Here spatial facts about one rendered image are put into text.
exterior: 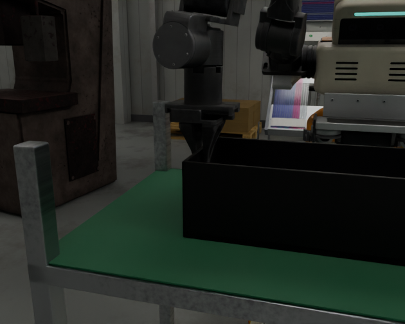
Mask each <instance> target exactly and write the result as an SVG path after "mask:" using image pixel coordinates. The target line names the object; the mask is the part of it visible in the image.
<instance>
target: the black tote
mask: <svg viewBox="0 0 405 324"><path fill-rule="evenodd" d="M182 180H183V237H186V238H191V239H201V240H210V241H216V242H225V243H230V244H240V245H245V246H255V247H260V248H269V249H279V250H284V251H294V252H299V253H308V254H313V255H323V256H328V257H338V258H347V259H352V260H362V261H367V262H377V263H382V264H391V265H397V266H405V148H398V147H377V146H366V145H345V144H333V143H313V142H301V141H280V140H269V139H248V138H227V137H218V139H217V141H216V143H215V146H214V148H213V152H212V155H211V159H210V162H209V163H204V161H203V146H202V147H201V148H199V149H198V150H196V151H195V152H194V153H193V154H192V155H190V156H189V157H187V158H186V159H185V160H184V161H183V162H182Z"/></svg>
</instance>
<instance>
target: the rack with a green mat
mask: <svg viewBox="0 0 405 324"><path fill-rule="evenodd" d="M168 102H170V101H163V100H158V101H155V102H153V103H152V104H153V124H154V164H155V172H153V173H152V174H150V175H149V176H148V177H146V178H145V179H144V180H142V181H141V182H139V183H138V184H137V185H135V186H133V187H132V188H131V189H130V190H128V191H127V192H125V193H124V194H123V195H121V196H120V197H119V198H117V199H116V200H114V201H113V202H112V203H110V204H108V205H107V206H106V207H105V208H103V209H102V210H100V211H99V212H98V213H96V214H95V215H93V216H92V217H91V218H89V219H87V220H86V221H85V222H84V223H82V224H81V225H79V226H78V227H77V228H75V229H74V230H73V231H71V232H70V233H68V234H67V235H66V236H64V237H62V238H61V239H60V240H59V237H58V230H57V218H56V211H55V198H54V191H53V180H52V173H51V160H50V148H49V143H48V142H45V141H25V142H23V143H20V144H17V145H14V146H13V153H14V159H15V169H16V175H17V185H18V191H19V200H20V206H21V216H22V226H23V231H24V241H25V247H26V257H27V263H28V264H27V266H28V276H29V281H30V288H31V298H32V303H33V313H34V319H35V324H67V319H66V307H65V300H64V288H67V289H74V290H78V291H85V292H89V293H96V294H103V295H107V296H114V297H118V298H125V299H129V300H136V301H140V302H147V303H154V304H158V305H159V324H175V322H174V307H175V308H180V309H186V310H191V311H197V312H205V313H208V314H215V315H219V316H226V317H231V318H237V319H242V320H248V321H255V322H259V323H266V324H405V266H401V265H391V264H382V263H377V262H367V261H362V260H352V259H347V258H338V257H333V256H323V255H313V254H308V253H299V252H294V251H284V250H279V249H269V248H264V247H255V246H245V245H240V244H230V243H225V242H216V241H210V240H201V239H195V238H186V237H183V180H182V169H177V168H172V167H171V136H170V113H165V104H166V103H168Z"/></svg>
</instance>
